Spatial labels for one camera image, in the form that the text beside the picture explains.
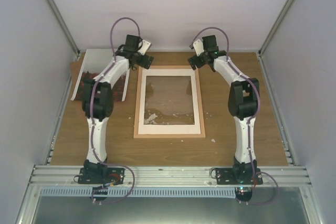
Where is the clear plastic frame sheet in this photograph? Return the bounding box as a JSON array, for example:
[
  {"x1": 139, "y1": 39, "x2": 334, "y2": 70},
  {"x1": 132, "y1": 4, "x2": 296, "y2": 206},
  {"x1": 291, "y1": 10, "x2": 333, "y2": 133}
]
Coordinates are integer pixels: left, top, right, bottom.
[{"x1": 144, "y1": 76, "x2": 195, "y2": 125}]

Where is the brown frame backing board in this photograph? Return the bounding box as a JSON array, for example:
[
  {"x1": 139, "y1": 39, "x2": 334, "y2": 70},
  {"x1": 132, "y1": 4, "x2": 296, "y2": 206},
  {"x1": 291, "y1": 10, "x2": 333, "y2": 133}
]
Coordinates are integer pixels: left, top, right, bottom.
[{"x1": 70, "y1": 57, "x2": 83, "y2": 95}]

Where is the white paper sheet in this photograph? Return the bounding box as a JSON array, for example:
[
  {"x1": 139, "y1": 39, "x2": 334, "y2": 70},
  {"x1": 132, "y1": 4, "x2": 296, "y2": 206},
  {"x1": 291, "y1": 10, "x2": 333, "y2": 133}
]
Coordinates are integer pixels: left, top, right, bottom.
[{"x1": 136, "y1": 68, "x2": 202, "y2": 135}]

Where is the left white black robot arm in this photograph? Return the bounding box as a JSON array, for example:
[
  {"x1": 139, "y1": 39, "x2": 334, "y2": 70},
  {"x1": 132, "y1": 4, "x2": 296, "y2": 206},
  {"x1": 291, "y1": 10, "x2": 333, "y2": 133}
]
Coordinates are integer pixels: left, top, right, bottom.
[{"x1": 82, "y1": 35, "x2": 153, "y2": 184}]

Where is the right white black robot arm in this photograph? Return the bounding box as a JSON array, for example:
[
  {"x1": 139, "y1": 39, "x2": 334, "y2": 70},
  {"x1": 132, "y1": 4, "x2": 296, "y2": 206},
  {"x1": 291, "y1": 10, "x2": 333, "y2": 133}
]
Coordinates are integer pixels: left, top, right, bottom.
[{"x1": 188, "y1": 35, "x2": 260, "y2": 185}]

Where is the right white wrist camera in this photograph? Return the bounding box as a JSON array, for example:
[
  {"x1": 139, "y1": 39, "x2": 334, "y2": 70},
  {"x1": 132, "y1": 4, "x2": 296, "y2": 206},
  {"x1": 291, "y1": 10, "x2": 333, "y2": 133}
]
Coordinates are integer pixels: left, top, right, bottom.
[{"x1": 189, "y1": 39, "x2": 204, "y2": 57}]

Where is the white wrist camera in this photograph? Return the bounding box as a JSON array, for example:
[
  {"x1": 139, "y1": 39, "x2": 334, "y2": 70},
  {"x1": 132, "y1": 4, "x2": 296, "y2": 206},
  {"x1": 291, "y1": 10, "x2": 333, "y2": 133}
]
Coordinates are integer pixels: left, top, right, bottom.
[
  {"x1": 189, "y1": 39, "x2": 204, "y2": 57},
  {"x1": 138, "y1": 39, "x2": 152, "y2": 55}
]

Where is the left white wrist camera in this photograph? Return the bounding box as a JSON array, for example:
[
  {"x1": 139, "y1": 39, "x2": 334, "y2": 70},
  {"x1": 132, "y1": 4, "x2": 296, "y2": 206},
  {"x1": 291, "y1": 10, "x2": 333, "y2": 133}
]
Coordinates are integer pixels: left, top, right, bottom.
[{"x1": 138, "y1": 39, "x2": 152, "y2": 55}]

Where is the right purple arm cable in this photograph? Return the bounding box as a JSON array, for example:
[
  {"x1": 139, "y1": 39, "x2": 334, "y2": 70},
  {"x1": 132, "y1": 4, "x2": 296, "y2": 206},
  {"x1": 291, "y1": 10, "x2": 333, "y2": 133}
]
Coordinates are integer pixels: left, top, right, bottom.
[{"x1": 193, "y1": 26, "x2": 261, "y2": 180}]

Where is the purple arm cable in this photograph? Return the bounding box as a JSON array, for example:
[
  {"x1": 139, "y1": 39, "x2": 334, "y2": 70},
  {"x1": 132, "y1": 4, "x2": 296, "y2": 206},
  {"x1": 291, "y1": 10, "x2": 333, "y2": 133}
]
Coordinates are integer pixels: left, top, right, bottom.
[
  {"x1": 89, "y1": 17, "x2": 141, "y2": 167},
  {"x1": 193, "y1": 26, "x2": 261, "y2": 180}
]

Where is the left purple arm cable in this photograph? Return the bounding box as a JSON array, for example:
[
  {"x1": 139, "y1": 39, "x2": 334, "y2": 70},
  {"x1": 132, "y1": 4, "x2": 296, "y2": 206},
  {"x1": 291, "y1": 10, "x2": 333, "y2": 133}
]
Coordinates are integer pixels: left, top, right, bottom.
[{"x1": 89, "y1": 17, "x2": 141, "y2": 167}]

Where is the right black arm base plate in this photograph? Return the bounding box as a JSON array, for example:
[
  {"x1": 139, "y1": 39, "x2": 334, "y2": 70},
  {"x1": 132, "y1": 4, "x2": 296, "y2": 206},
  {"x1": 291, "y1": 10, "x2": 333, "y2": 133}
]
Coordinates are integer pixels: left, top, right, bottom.
[{"x1": 215, "y1": 167, "x2": 263, "y2": 185}]

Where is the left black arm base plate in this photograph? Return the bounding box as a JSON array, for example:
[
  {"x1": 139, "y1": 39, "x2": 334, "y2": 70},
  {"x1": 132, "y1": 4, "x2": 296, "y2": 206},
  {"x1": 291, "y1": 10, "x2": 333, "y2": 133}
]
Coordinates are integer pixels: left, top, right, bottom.
[{"x1": 74, "y1": 167, "x2": 125, "y2": 185}]

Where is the left aluminium corner post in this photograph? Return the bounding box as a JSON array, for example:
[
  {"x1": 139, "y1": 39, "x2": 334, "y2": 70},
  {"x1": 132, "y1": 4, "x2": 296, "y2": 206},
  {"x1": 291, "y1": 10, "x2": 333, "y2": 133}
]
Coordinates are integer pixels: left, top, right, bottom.
[{"x1": 46, "y1": 0, "x2": 80, "y2": 58}]

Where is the aluminium corner post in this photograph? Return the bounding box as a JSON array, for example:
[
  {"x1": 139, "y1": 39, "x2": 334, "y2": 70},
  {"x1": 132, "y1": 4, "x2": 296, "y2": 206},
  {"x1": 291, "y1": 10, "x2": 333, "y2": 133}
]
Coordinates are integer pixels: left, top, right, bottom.
[
  {"x1": 258, "y1": 0, "x2": 295, "y2": 56},
  {"x1": 46, "y1": 0, "x2": 80, "y2": 58}
]

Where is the right aluminium corner post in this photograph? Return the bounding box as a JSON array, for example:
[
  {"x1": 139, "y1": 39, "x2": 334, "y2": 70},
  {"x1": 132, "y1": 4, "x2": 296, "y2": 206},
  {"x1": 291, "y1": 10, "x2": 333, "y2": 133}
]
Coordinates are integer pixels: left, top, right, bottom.
[{"x1": 258, "y1": 0, "x2": 295, "y2": 56}]

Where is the slotted grey cable duct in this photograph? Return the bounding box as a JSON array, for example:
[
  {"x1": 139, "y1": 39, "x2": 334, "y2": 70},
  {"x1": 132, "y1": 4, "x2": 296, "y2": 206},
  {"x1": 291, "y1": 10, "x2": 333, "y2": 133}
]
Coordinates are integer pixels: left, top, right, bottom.
[{"x1": 40, "y1": 186, "x2": 236, "y2": 199}]

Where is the aluminium front mounting rail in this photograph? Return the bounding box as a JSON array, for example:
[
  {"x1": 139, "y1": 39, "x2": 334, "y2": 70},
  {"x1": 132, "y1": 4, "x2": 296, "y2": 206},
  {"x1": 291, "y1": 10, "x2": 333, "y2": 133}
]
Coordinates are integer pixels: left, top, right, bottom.
[{"x1": 29, "y1": 165, "x2": 312, "y2": 187}]

